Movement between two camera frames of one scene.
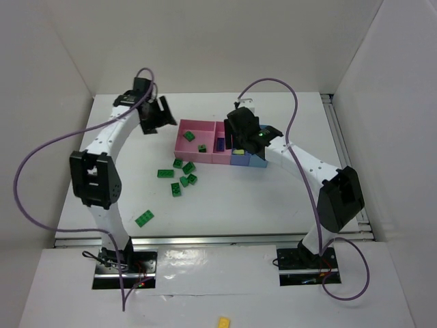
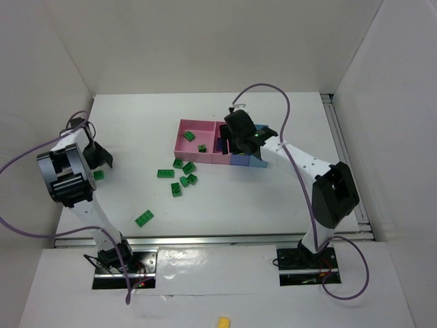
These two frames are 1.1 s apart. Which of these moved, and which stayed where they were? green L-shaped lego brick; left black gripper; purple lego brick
Moved: left black gripper
Stayed: green L-shaped lego brick; purple lego brick
